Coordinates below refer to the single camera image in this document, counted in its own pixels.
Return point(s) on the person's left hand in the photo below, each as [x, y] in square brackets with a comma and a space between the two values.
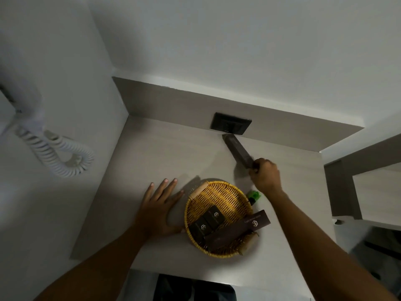
[155, 216]

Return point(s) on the person's right hand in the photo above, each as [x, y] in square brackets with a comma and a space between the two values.
[267, 178]

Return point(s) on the person's left thumb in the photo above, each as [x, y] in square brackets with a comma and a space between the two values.
[176, 231]

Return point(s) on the person's right fingers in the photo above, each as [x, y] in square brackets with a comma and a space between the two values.
[257, 166]

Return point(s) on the person's left little finger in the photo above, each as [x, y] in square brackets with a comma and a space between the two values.
[148, 193]

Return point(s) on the person's left middle finger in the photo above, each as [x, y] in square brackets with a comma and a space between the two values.
[171, 190]

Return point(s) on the long dark brown box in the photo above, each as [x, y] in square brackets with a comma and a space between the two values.
[238, 152]

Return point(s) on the person's right forearm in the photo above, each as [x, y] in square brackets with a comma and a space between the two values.
[313, 247]

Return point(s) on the person's left forearm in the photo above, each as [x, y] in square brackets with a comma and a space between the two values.
[100, 269]

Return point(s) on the small dark brown box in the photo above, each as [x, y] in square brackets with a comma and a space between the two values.
[214, 217]
[200, 230]

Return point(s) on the green capped bottle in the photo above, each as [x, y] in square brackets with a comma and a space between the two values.
[254, 196]

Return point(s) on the round wicker basket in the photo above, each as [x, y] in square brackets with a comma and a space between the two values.
[219, 197]

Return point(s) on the person's dark trousers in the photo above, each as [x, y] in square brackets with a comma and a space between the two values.
[194, 288]

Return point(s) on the long brown printed box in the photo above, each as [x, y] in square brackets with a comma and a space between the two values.
[238, 230]

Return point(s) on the grey wooden back panel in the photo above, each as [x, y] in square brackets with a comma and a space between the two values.
[175, 101]

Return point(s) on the grey framed mirror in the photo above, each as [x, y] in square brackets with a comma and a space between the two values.
[372, 191]

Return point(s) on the black wall socket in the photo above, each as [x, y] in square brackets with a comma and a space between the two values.
[231, 123]

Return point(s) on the white wall handset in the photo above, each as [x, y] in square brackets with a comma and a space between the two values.
[22, 100]

